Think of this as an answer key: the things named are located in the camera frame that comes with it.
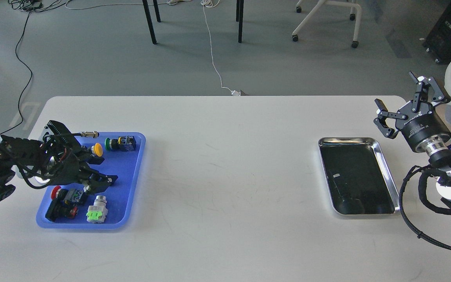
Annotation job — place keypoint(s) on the red push button switch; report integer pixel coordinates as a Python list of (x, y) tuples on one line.
[(69, 196)]

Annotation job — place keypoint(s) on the yellow push button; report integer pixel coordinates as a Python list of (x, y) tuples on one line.
[(96, 150)]

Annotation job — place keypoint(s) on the green white push button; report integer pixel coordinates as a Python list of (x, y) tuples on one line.
[(97, 212)]

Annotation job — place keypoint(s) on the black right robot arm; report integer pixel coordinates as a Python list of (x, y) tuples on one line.
[(434, 187)]

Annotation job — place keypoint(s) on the white rolling chair base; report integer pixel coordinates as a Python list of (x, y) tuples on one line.
[(312, 26)]

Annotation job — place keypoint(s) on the black red switch part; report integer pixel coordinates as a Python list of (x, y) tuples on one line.
[(60, 210)]

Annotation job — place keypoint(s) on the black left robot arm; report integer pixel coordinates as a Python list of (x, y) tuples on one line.
[(31, 156)]

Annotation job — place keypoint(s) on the green button black switch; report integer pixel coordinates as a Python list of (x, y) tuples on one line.
[(121, 143)]

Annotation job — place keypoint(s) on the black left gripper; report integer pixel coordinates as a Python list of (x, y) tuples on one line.
[(68, 168)]

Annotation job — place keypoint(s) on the blue plastic tray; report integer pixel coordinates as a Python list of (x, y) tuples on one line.
[(119, 197)]

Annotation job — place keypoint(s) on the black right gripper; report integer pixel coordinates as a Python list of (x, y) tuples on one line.
[(417, 120)]

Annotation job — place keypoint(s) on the silver metal tray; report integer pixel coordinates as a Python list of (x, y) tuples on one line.
[(358, 177)]

